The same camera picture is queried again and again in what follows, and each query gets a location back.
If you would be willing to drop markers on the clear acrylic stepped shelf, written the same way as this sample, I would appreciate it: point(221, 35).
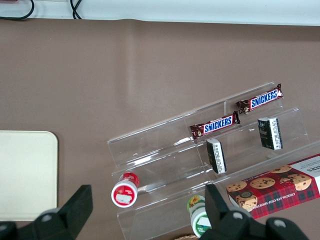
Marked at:
point(162, 155)

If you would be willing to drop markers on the small black white box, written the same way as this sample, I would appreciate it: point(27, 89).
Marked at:
point(271, 133)
point(217, 156)

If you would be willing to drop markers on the red lid yogurt cup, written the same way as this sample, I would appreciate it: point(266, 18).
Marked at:
point(124, 192)

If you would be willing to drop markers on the beige plastic tray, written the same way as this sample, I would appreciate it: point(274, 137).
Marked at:
point(27, 175)

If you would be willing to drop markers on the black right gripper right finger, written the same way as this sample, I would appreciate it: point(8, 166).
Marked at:
point(220, 220)

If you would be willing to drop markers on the red chocolate chip cookie box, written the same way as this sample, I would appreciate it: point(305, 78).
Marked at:
point(275, 192)

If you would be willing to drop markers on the green lid yogurt cup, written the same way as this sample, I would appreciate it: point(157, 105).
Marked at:
point(197, 220)

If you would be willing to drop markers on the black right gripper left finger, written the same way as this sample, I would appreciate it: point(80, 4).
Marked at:
point(72, 215)

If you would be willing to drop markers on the Snickers chocolate bar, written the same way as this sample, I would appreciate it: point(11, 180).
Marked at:
point(262, 98)
point(217, 124)

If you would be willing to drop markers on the oval tan wicker basket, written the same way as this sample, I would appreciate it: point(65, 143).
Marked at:
point(186, 237)

